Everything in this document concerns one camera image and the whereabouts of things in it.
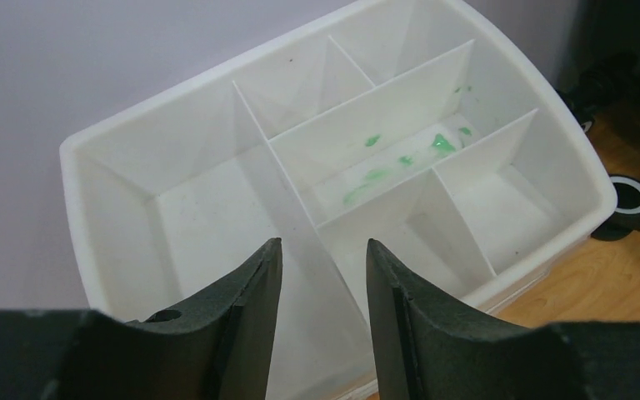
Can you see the white plastic drawer organizer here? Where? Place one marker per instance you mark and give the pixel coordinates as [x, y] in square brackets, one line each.
[415, 123]

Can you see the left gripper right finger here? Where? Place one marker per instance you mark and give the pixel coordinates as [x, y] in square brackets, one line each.
[427, 344]

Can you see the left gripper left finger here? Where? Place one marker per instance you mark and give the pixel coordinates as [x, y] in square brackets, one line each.
[214, 344]

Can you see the white black space suitcase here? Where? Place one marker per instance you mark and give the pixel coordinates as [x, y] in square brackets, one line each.
[604, 97]

